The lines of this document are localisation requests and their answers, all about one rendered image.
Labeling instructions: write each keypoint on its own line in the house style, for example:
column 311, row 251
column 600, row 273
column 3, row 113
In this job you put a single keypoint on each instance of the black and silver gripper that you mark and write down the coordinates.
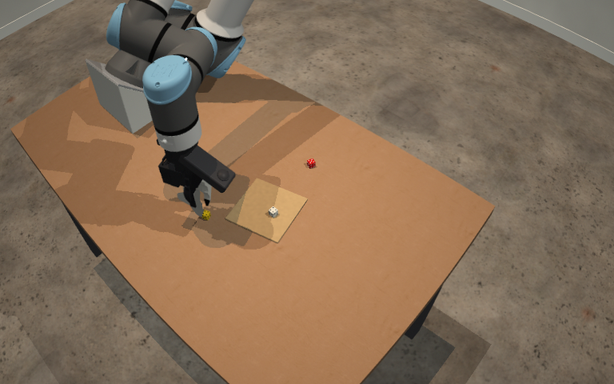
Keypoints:
column 176, row 174

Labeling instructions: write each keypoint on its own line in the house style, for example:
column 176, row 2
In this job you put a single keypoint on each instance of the tan square mat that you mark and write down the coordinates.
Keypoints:
column 252, row 210

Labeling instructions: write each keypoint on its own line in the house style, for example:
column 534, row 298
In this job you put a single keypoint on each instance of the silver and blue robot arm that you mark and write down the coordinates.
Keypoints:
column 177, row 60

